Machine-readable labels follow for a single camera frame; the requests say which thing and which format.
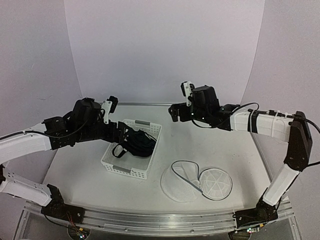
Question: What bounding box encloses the aluminium rear table rail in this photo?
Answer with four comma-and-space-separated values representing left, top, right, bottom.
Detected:
117, 102, 178, 107

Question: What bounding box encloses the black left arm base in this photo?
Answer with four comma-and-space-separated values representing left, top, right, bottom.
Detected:
41, 184, 85, 224

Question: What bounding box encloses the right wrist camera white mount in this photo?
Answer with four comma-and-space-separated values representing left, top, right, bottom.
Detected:
180, 81, 195, 107

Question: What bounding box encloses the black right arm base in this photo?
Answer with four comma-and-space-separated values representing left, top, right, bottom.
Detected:
232, 197, 282, 229

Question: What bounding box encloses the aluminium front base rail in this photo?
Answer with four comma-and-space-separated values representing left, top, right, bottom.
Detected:
23, 197, 293, 232

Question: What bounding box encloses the white perforated plastic basket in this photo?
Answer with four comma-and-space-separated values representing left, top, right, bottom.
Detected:
100, 119, 162, 180

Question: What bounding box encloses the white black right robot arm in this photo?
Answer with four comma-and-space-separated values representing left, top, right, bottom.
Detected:
168, 81, 319, 222

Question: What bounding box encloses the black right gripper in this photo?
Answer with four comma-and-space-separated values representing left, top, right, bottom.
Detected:
168, 102, 209, 125

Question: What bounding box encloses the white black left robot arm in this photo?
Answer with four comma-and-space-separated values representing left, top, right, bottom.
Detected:
0, 96, 129, 219

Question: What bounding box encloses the white mesh laundry bag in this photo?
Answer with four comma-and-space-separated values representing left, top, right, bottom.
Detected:
160, 160, 233, 203

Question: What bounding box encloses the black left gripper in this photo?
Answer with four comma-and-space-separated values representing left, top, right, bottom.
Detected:
75, 120, 132, 144

